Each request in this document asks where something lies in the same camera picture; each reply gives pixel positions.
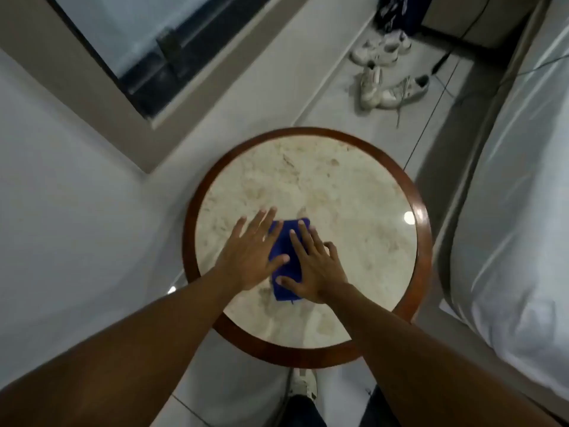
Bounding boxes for white sneaker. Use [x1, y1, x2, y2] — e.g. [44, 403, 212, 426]
[349, 42, 400, 67]
[359, 62, 384, 111]
[378, 74, 431, 110]
[381, 29, 412, 55]

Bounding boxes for blue cleaning cloth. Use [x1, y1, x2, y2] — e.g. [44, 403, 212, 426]
[268, 218, 312, 304]

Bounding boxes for person's white shoe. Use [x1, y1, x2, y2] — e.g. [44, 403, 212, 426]
[288, 368, 319, 403]

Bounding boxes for window with beige frame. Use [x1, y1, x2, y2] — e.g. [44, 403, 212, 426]
[0, 0, 314, 174]

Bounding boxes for round marble wood-rimmed table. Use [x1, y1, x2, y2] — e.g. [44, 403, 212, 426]
[182, 126, 433, 369]

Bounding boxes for black cable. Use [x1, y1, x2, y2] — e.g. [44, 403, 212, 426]
[402, 0, 493, 172]

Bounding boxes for bed with white sheet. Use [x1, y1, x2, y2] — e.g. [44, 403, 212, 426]
[433, 0, 569, 403]

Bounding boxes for dark window latch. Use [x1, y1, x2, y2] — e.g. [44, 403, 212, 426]
[155, 28, 186, 69]

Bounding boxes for person's blue jeans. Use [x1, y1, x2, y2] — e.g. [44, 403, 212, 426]
[276, 385, 402, 427]

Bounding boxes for person's left forearm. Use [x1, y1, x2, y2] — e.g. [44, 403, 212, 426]
[0, 267, 244, 427]

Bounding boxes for person's right hand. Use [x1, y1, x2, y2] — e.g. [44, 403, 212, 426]
[276, 220, 350, 305]

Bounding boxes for dark patterned bag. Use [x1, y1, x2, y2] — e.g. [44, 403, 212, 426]
[375, 0, 435, 37]

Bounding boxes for person's left hand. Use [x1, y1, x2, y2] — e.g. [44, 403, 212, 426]
[215, 206, 291, 292]

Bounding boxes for person's right forearm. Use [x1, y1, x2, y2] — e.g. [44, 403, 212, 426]
[322, 283, 562, 427]

